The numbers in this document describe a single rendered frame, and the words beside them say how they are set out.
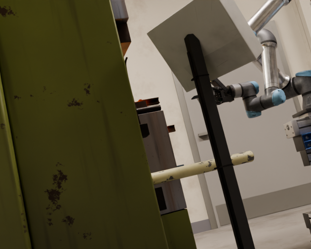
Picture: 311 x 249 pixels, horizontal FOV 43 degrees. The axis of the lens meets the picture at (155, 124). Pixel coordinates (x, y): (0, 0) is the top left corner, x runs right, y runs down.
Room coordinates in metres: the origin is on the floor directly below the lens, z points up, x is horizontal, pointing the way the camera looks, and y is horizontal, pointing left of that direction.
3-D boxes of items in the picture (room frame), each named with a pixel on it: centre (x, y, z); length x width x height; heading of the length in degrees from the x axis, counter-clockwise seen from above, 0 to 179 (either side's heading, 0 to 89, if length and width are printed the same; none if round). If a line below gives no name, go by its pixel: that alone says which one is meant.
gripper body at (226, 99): (2.00, -0.37, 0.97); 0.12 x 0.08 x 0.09; 108
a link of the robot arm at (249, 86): (2.05, -0.52, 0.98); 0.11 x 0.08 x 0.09; 108
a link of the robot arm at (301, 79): (2.30, -0.94, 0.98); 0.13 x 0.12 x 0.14; 46
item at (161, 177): (1.54, -0.14, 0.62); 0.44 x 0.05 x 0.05; 108
